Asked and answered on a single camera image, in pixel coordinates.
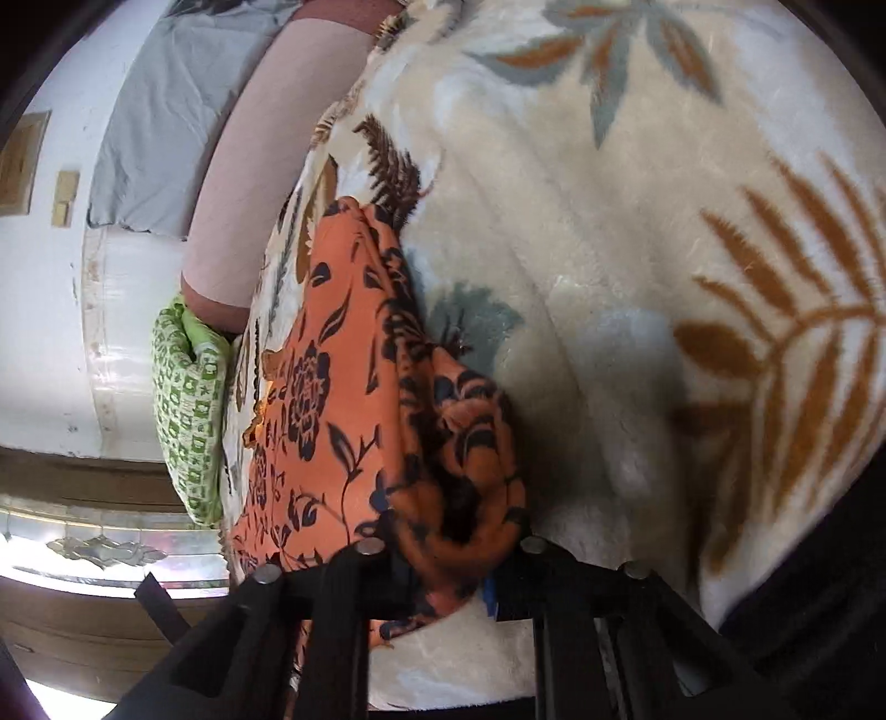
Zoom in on cream leaf-print blanket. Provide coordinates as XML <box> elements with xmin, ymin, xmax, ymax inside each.
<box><xmin>218</xmin><ymin>0</ymin><xmax>886</xmax><ymax>711</ymax></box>

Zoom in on dark wooden window frame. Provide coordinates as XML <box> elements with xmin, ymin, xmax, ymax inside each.
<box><xmin>0</xmin><ymin>446</ymin><xmax>236</xmax><ymax>693</ymax></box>

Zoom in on pink bolster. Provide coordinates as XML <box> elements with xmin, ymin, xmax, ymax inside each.
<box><xmin>180</xmin><ymin>0</ymin><xmax>403</xmax><ymax>333</ymax></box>

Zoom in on stained glass window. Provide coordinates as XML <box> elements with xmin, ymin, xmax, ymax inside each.
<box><xmin>0</xmin><ymin>495</ymin><xmax>233</xmax><ymax>600</ymax></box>

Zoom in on beige wall switch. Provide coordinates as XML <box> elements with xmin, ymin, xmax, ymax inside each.
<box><xmin>54</xmin><ymin>169</ymin><xmax>80</xmax><ymax>226</ymax></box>

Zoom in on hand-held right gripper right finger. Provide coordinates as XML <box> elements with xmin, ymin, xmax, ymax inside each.
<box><xmin>485</xmin><ymin>536</ymin><xmax>797</xmax><ymax>720</ymax></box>

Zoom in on green patterned pillow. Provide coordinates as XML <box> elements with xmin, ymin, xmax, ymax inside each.
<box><xmin>151</xmin><ymin>294</ymin><xmax>233</xmax><ymax>527</ymax></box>

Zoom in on orange floral shirt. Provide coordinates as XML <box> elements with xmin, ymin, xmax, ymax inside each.
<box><xmin>225</xmin><ymin>196</ymin><xmax>528</xmax><ymax>652</ymax></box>

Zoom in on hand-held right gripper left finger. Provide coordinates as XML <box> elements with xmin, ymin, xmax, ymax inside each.
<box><xmin>121</xmin><ymin>538</ymin><xmax>416</xmax><ymax>720</ymax></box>

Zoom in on grey pillow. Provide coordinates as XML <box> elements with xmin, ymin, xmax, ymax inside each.
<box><xmin>86</xmin><ymin>0</ymin><xmax>306</xmax><ymax>240</ymax></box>

